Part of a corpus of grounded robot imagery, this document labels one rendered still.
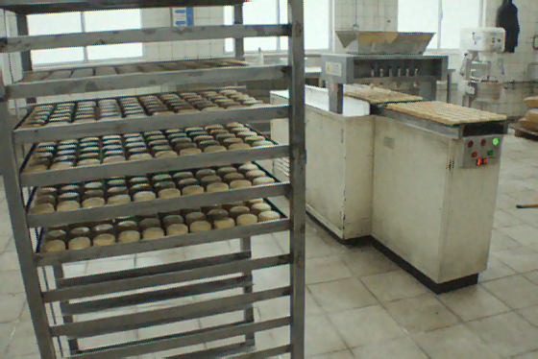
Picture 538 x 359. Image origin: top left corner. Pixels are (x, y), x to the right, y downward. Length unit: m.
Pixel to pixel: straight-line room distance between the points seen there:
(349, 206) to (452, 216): 0.74
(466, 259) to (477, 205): 0.29
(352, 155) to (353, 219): 0.40
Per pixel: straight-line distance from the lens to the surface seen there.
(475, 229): 2.62
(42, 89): 1.02
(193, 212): 1.26
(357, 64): 2.90
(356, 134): 2.86
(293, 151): 1.10
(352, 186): 2.93
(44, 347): 1.19
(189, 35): 1.03
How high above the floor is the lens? 1.32
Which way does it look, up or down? 17 degrees down
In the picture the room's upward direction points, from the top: 1 degrees counter-clockwise
